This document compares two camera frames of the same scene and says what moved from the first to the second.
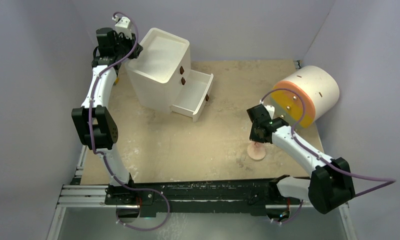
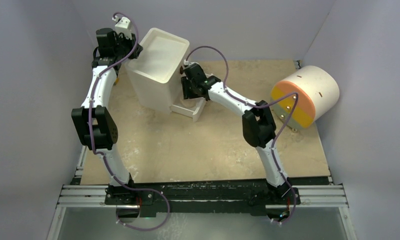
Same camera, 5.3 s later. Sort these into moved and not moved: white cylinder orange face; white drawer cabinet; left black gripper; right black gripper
Moved: right black gripper
Not moved: white drawer cabinet; left black gripper; white cylinder orange face
